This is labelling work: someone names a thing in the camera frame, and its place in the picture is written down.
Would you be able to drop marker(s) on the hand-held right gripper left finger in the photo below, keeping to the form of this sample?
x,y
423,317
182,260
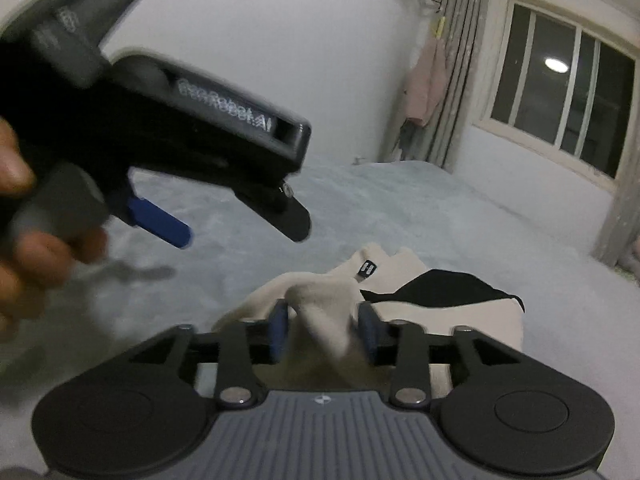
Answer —
x,y
278,332

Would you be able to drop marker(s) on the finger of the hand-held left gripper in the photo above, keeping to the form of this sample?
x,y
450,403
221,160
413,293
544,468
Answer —
x,y
162,222
285,212

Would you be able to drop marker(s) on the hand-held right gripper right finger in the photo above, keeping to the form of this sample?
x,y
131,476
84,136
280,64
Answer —
x,y
368,334

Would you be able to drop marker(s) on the beige shirt with black sleeves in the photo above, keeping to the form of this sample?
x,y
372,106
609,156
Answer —
x,y
330,290

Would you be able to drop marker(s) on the person's left hand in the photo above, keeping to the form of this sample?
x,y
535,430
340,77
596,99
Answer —
x,y
35,265

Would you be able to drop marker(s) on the grey-blue bed blanket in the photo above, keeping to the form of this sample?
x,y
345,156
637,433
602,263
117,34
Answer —
x,y
450,240

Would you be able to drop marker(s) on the pink hanging garment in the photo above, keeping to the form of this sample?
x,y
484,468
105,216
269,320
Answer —
x,y
425,85

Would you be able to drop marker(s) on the grey patterned curtain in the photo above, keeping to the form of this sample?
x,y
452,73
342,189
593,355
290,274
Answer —
x,y
617,220
457,65

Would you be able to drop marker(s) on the window with white frame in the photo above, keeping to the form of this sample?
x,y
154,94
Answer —
x,y
560,90

